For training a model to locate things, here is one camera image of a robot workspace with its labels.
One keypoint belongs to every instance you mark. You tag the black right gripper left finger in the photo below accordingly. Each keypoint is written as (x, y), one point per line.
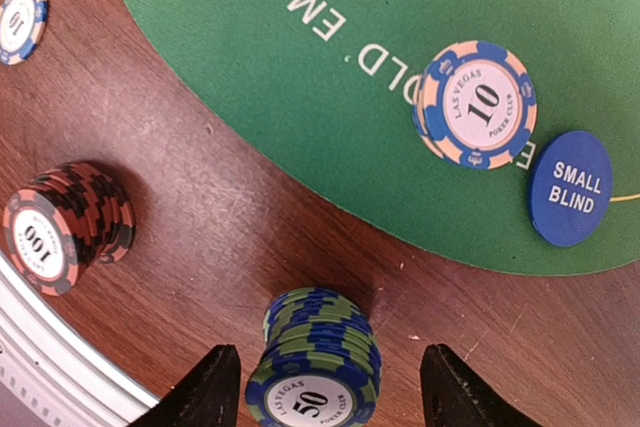
(207, 396)

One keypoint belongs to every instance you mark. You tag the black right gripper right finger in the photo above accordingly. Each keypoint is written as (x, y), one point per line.
(453, 394)

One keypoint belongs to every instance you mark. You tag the blue green 50 chip stack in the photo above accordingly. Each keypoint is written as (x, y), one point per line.
(321, 365)

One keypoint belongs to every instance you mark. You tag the red black 100 chip stack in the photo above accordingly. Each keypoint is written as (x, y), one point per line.
(64, 221)

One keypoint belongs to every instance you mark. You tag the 10 chips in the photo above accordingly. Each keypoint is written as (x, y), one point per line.
(475, 105)

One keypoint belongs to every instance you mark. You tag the blue white 10 chip stack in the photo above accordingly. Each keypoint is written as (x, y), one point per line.
(23, 23)

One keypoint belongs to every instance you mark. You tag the round green poker mat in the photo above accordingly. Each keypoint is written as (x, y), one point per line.
(324, 88)

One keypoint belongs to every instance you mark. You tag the aluminium front rail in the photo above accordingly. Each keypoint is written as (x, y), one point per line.
(54, 371)

